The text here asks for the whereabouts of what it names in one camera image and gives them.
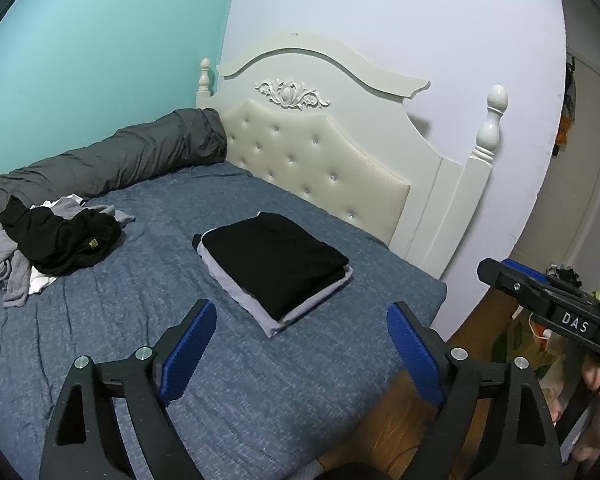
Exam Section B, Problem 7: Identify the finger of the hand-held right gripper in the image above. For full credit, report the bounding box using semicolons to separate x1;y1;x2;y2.
499;258;552;284
476;258;557;319

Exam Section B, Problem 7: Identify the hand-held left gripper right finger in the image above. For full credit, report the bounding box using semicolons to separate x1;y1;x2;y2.
386;301;565;480

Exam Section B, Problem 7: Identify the hanging orange cloth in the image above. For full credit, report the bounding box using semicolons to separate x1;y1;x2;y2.
554;55;579;159

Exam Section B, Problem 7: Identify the folded light grey garment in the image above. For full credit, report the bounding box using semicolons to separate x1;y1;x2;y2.
192;230;355;339

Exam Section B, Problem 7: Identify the cream tufted headboard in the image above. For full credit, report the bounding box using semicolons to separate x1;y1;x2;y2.
196;30;510;279

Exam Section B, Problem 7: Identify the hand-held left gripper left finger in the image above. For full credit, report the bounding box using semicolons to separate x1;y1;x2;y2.
39;298;218;480

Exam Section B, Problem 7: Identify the crumpled grey garment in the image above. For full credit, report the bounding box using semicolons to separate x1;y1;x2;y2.
0;197;137;310

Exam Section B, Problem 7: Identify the black garment with yellow label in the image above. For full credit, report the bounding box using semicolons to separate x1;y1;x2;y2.
0;195;124;277

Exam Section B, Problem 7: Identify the white cable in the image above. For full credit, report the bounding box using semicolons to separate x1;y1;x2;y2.
527;309;552;342

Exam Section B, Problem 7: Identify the black long-sleeve shirt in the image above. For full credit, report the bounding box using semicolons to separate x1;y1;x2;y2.
201;211;351;321

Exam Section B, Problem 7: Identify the bed with blue sheet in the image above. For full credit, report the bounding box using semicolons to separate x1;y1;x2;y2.
0;160;449;480

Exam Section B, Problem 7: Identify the rolled dark grey duvet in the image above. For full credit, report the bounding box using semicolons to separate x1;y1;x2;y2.
0;107;230;246

